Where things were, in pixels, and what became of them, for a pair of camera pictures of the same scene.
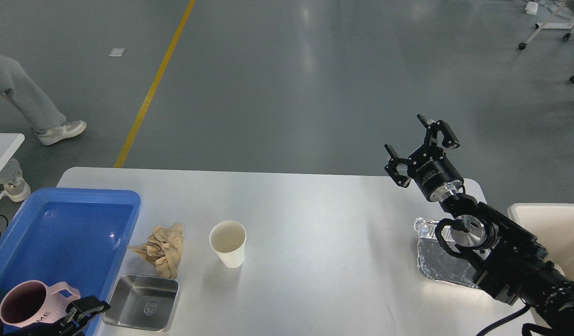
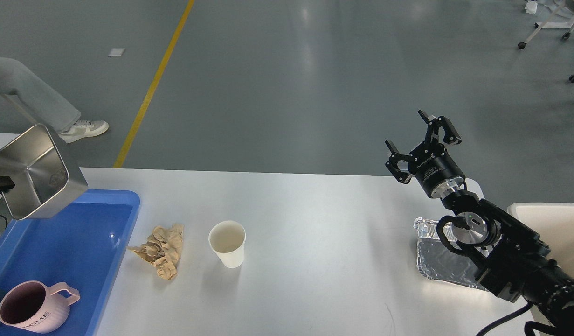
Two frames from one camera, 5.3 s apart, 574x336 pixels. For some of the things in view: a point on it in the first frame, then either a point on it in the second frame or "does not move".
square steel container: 142,302 → 47,177
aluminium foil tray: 435,262 does not move
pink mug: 32,302 does not move
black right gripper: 428,165 does not move
